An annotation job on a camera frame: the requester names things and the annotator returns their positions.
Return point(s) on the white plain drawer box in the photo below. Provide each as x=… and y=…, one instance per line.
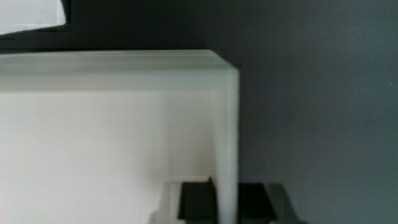
x=118, y=127

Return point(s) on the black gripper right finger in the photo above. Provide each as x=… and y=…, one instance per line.
x=265, y=207

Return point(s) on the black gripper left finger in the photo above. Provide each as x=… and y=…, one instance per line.
x=197, y=203

